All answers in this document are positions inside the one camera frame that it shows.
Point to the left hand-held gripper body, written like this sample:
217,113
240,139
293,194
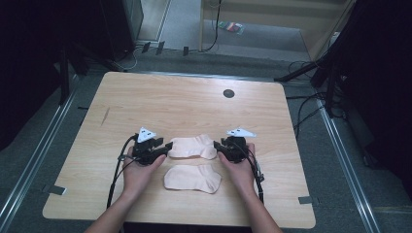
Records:
144,149

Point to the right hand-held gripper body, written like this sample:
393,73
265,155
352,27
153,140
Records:
236,147

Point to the pale pink ankle sock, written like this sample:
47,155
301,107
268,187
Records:
192,147
192,178

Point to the person's right hand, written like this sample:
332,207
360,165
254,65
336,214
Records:
238,174

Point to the person's left hand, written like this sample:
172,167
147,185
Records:
139,176

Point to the black round table grommet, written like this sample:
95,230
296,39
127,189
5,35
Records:
228,93

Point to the grey tape strip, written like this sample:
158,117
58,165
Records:
54,189
307,200

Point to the black floor plug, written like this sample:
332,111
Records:
146,47
186,50
160,47

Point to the colourful packet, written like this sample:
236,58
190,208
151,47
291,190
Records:
231,27

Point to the dark cabinet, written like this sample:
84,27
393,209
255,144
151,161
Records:
121,22

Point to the metal floor rail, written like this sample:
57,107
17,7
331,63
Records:
35,155
348,168

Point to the light wooden frame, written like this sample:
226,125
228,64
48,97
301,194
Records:
259,9

